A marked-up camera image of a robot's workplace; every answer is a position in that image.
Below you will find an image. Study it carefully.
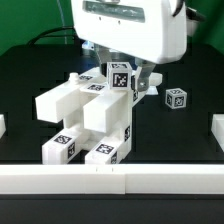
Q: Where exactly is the white tagged block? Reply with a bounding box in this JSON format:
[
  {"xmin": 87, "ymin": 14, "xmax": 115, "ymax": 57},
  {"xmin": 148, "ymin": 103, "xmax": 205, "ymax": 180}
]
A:
[{"xmin": 107, "ymin": 62, "xmax": 132, "ymax": 90}]

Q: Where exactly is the white tagged cube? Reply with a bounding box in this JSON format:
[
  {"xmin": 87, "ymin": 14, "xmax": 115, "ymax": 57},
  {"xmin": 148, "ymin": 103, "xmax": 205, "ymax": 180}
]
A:
[{"xmin": 165, "ymin": 88, "xmax": 187, "ymax": 109}]

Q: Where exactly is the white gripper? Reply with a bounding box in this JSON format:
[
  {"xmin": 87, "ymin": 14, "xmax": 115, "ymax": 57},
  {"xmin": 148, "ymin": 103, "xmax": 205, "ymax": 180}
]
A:
[{"xmin": 71, "ymin": 0, "xmax": 187, "ymax": 91}]

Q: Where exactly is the white chair seat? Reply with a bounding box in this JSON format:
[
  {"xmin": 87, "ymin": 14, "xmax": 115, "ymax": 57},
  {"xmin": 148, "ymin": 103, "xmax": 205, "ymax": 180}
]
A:
[{"xmin": 65, "ymin": 98, "xmax": 132, "ymax": 164}]

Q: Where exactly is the black cable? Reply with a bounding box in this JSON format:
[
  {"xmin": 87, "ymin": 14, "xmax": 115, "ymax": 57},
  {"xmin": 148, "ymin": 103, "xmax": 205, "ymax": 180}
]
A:
[{"xmin": 27, "ymin": 27, "xmax": 76, "ymax": 46}]

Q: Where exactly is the white front rail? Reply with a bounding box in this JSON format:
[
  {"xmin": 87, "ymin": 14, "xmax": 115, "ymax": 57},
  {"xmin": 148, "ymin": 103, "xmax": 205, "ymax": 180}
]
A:
[{"xmin": 0, "ymin": 164, "xmax": 224, "ymax": 194}]

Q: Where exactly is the white part right edge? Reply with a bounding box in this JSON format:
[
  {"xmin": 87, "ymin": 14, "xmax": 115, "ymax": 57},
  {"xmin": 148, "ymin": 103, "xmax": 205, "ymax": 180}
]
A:
[{"xmin": 211, "ymin": 114, "xmax": 224, "ymax": 152}]

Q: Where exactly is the white part edge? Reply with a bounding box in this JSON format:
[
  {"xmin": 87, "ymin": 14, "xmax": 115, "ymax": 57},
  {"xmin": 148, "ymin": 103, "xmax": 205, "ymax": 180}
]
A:
[
  {"xmin": 0, "ymin": 114, "xmax": 6, "ymax": 139},
  {"xmin": 211, "ymin": 114, "xmax": 224, "ymax": 152}
]

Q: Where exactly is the white chair back frame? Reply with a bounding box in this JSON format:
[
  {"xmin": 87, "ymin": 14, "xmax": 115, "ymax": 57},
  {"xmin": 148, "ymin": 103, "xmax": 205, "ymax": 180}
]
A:
[{"xmin": 35, "ymin": 67, "xmax": 162, "ymax": 128}]

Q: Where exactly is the white part left edge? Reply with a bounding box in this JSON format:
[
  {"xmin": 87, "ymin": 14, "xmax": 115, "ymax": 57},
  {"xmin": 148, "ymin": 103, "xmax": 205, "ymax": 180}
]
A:
[{"xmin": 0, "ymin": 114, "xmax": 6, "ymax": 139}]

